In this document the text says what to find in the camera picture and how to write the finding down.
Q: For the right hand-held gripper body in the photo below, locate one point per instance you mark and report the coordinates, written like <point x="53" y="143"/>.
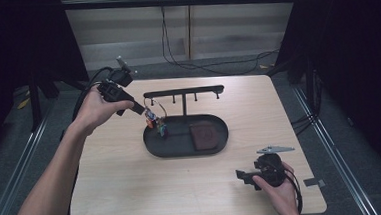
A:
<point x="271" y="169"/>

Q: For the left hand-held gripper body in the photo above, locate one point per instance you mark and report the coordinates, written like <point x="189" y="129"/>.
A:
<point x="112" y="90"/>

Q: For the black key holder with tray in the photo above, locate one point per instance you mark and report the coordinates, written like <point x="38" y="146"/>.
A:
<point x="180" y="144"/>

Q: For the brown zip pouch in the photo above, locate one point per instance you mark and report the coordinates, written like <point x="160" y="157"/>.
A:
<point x="204" y="135"/>

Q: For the person's left hand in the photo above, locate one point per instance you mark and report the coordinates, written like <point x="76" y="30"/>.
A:
<point x="93" y="111"/>

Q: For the person's right hand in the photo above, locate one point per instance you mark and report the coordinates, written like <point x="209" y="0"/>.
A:
<point x="286" y="198"/>

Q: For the grey tape strip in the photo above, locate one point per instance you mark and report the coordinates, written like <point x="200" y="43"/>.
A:
<point x="315" y="182"/>

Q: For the black metal stand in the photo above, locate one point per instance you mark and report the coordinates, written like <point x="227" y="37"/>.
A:
<point x="35" y="103"/>

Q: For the yellow tape piece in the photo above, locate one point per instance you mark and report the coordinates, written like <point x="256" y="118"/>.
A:
<point x="23" y="103"/>

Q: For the black curtain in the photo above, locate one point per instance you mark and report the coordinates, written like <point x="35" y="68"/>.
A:
<point x="14" y="44"/>
<point x="356" y="60"/>

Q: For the black horizontal bar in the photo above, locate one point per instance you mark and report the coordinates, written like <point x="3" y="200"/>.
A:
<point x="178" y="2"/>

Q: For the aluminium floor rail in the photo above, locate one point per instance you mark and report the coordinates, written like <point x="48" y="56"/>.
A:
<point x="331" y="149"/>
<point x="18" y="164"/>

